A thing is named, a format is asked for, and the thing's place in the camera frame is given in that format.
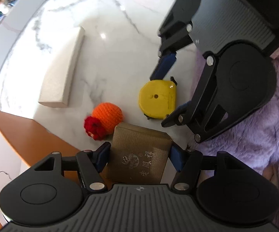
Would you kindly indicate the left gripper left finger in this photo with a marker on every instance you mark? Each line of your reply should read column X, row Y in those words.
column 91, row 164

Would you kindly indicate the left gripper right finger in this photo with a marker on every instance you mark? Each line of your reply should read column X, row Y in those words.
column 188, row 167

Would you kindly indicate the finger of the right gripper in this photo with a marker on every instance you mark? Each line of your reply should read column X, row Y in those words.
column 164, row 65
column 178, row 116

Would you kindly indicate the yellow tape measure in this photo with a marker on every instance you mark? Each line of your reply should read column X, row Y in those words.
column 157, row 98

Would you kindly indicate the orange red crochet toy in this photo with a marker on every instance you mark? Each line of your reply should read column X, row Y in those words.
column 102, row 121

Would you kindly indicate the gold brown jewelry box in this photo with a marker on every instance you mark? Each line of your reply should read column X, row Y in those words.
column 138, row 155

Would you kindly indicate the white rectangular box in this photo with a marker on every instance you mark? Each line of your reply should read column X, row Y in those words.
column 57, row 82

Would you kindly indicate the person right hand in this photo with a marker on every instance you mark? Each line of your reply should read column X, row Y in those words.
column 270, row 173

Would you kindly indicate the orange cardboard storage box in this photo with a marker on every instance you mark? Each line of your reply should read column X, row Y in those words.
column 24, row 142

